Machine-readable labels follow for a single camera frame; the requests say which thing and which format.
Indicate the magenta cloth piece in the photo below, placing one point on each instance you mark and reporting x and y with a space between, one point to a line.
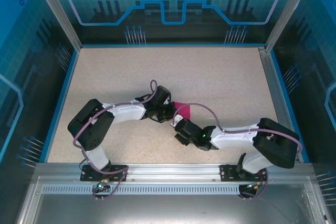
185 110

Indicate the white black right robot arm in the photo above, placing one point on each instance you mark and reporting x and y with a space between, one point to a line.
231 137

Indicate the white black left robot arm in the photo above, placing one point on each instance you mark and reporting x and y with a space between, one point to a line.
126 111

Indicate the sheet metal tray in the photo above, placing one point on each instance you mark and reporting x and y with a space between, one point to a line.
170 208

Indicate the blue edge strip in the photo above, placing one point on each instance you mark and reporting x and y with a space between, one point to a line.
59 106
291 108

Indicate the blue circuit print side panel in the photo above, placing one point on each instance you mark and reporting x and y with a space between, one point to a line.
315 77
21 77

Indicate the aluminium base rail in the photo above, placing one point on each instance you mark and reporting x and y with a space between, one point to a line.
170 171

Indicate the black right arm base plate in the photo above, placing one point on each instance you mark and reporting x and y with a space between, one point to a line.
227 172

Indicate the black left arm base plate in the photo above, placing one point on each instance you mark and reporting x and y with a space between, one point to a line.
120 171

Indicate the aluminium side rail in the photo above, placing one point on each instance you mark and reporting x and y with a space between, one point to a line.
275 90

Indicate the aluminium frame post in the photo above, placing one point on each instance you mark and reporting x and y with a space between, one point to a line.
57 11
288 9

